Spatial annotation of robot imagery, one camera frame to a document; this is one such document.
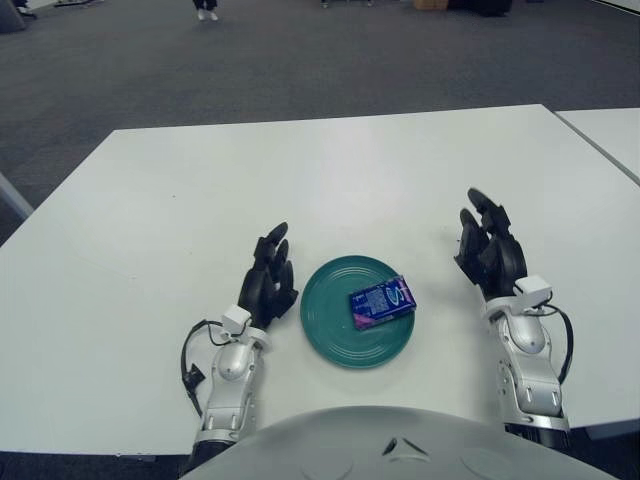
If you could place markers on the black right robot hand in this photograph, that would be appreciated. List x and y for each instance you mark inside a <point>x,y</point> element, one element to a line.
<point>500,265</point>

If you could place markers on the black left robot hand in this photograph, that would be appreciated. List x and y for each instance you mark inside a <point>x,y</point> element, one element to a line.
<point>265,295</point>

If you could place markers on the blue purple gum pack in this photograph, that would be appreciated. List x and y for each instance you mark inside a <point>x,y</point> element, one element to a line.
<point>382,302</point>

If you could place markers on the teal round plate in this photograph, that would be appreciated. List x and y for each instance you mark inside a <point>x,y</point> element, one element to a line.
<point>345,345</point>

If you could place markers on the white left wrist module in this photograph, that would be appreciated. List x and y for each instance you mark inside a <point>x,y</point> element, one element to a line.
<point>235,317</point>

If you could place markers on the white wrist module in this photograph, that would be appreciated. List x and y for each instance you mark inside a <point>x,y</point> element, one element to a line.
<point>235,317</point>
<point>532,289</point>

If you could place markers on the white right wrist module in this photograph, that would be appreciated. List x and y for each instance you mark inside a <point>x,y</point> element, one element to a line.
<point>532,289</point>

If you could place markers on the white side table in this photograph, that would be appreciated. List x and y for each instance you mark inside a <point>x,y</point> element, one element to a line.
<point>610,130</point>

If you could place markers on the grey robot torso shell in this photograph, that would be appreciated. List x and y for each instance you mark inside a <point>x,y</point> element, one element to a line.
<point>390,450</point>

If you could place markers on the black bin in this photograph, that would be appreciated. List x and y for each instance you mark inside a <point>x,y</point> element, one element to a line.
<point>492,7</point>

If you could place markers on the grey table leg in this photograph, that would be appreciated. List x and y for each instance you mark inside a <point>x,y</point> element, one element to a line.
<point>14,197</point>

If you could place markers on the brown cardboard box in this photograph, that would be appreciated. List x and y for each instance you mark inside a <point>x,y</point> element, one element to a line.
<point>430,4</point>

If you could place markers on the person with white shoes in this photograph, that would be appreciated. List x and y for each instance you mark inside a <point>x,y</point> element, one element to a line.
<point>206,10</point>

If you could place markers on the grey table frame bracket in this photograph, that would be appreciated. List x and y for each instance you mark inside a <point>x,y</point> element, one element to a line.
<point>610,432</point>

